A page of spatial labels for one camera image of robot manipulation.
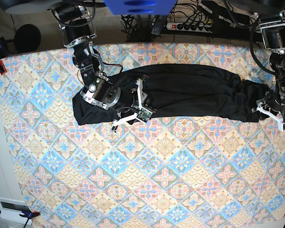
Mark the white wall outlet box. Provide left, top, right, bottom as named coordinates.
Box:
left=0, top=197, right=30, bottom=225

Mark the patterned tablecloth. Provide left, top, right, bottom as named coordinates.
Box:
left=0, top=49, right=285, bottom=228

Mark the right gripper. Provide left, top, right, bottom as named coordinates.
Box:
left=111, top=77, right=156, bottom=132

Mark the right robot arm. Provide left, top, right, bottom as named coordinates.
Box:
left=0, top=0, right=156, bottom=131

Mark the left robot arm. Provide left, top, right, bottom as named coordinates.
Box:
left=223, top=0, right=285, bottom=131

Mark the black round stool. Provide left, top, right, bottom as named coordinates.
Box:
left=14, top=24, right=41, bottom=53

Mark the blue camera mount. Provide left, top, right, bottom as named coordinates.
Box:
left=103, top=0, right=177, bottom=15

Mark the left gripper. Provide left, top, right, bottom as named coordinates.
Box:
left=251, top=91, right=285, bottom=123

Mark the black t-shirt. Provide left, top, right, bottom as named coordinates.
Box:
left=72, top=63, right=273, bottom=126

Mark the white power strip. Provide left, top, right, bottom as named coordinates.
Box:
left=166, top=22, right=212, bottom=33

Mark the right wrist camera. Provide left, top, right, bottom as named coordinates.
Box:
left=136, top=108, right=153, bottom=123

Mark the lower left table clamp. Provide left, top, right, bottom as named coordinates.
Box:
left=0, top=210, right=40, bottom=228

